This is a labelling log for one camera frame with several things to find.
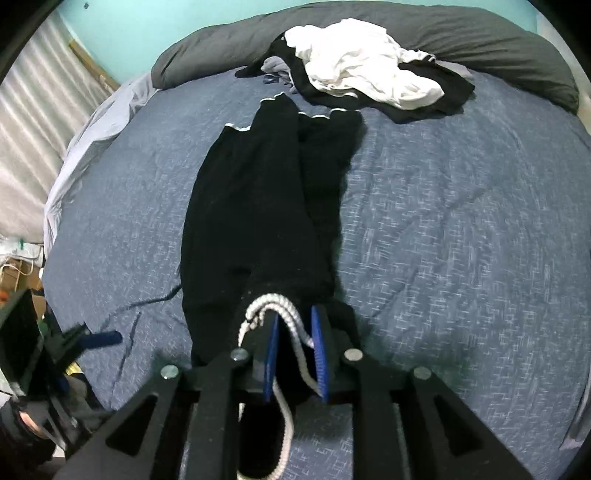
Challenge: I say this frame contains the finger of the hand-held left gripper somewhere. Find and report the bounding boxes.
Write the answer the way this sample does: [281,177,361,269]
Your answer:
[48,323,123,365]

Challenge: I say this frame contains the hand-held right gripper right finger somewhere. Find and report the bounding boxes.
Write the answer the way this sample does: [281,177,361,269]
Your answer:
[310,305,536,480]

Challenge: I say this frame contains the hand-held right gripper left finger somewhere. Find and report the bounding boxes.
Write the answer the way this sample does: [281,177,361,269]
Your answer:
[54,313,282,480]

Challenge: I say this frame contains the black pants with white drawstring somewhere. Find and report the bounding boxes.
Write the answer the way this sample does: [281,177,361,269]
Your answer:
[179,93,368,479]

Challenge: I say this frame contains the black flat screen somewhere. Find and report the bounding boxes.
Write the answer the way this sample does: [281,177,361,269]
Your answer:
[0,288,47,398]

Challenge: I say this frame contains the blue patterned bedspread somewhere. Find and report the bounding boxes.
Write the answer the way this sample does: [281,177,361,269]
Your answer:
[41,69,591,480]

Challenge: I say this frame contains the striped white curtain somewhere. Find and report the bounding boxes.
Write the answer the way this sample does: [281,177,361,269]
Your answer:
[0,9,123,245]

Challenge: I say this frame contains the pale lavender bed sheet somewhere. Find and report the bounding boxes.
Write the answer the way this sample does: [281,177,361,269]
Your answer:
[44,74,160,250]

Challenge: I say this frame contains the wooden rod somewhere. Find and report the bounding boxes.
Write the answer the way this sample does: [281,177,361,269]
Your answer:
[68,41,122,90]

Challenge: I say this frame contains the grey garment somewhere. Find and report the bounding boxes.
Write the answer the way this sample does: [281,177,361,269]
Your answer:
[261,55,296,86]

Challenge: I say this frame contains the black garment with white trim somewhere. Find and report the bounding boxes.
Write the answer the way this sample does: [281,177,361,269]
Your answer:
[235,34,476,124]

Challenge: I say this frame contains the thin black cable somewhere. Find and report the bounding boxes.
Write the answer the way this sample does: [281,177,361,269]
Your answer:
[117,285,184,311]

